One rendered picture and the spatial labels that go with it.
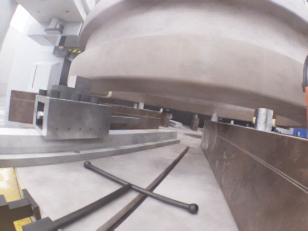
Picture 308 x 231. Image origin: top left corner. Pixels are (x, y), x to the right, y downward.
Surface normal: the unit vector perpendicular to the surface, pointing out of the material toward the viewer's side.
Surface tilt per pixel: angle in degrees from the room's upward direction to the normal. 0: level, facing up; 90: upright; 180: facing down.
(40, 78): 90
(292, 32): 90
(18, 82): 90
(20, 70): 90
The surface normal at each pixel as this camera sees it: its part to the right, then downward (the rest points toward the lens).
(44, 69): 0.14, 0.05
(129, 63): -0.45, -0.04
